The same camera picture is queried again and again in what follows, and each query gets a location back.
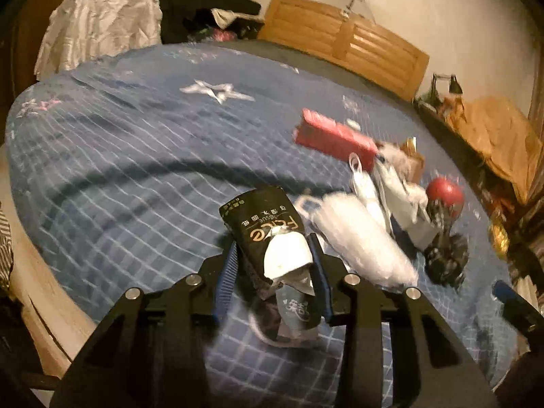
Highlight red rectangular box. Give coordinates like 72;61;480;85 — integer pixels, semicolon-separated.
293;109;378;172

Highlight white crumpled sheet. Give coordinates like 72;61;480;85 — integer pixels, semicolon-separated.
34;0;162;81

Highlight wooden slatted headboard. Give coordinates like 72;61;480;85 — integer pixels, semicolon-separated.
258;0;430;101

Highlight black clothes pile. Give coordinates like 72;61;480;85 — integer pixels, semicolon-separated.
158;0;261;44

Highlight orange crumpled cloth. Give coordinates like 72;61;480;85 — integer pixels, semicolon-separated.
438;97;543;204

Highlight black desk lamp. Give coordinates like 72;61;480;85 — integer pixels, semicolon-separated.
416;73;464;111

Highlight blue checkered star bedspread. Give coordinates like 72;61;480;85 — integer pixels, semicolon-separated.
5;42;516;407

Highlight black snack packet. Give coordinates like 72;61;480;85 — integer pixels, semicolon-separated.
218;185;320;345

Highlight gold foil wrapper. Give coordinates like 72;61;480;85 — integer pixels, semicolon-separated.
489;220;510;261

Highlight white face mask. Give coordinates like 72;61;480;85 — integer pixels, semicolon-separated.
294;192;419;289

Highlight red round ball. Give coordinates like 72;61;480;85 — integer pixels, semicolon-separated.
426;177;465;219

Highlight brown crumpled wrapper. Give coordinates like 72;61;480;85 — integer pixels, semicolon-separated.
376;138;425;183

